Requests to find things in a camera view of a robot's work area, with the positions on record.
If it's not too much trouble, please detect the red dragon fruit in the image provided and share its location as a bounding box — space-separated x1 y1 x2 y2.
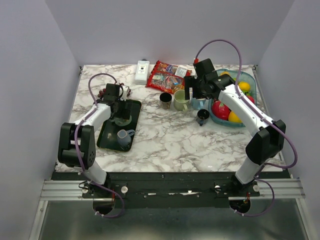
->
211 100 231 121

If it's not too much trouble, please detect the yellow orange fruit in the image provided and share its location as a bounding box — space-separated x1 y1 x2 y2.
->
238 81 251 93

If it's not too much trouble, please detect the grey blue mug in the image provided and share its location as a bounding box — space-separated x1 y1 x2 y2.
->
117 129 135 148

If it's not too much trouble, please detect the white power strip box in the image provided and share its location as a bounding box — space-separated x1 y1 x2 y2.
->
133 59 150 85

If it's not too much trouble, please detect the brown striped mug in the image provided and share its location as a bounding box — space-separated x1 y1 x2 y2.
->
159 92 172 110

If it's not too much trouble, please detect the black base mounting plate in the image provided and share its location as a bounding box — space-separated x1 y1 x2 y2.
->
51 171 261 209

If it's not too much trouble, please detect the red apple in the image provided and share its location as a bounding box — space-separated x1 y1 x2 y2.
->
246 95 255 104

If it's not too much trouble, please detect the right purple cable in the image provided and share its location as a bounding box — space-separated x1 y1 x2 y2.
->
193 39 299 217

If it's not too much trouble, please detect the red snack bag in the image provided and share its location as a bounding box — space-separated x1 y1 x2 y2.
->
146 60 192 94

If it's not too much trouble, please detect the dark blue mug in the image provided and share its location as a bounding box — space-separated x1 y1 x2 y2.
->
196 109 210 127

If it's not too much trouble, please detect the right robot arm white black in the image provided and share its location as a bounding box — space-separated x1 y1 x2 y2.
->
184 58 286 196

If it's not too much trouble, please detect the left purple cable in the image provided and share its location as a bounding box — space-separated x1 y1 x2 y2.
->
74 73 126 219

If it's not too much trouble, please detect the light blue mug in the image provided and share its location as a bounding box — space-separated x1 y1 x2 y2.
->
191 98 207 110

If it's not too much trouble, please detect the yellow lemon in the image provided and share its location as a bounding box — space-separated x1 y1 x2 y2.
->
228 111 242 123

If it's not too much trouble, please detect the teal plastic fruit bowl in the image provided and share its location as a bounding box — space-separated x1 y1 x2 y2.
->
208 68 258 128

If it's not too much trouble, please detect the purple cable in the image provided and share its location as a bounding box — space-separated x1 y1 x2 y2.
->
193 39 299 217
74 73 126 219

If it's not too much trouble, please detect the aluminium rail frame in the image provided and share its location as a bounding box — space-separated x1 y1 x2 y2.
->
29 171 317 240

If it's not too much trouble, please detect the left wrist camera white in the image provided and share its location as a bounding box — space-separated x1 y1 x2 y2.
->
121 85 131 100

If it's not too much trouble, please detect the light green mug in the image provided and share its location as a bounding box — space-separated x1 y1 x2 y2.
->
173 89 190 112

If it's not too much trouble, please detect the red grape bunch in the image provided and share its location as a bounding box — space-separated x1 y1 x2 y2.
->
97 83 124 98

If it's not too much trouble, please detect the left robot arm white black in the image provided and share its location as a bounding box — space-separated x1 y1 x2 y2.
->
57 83 131 198

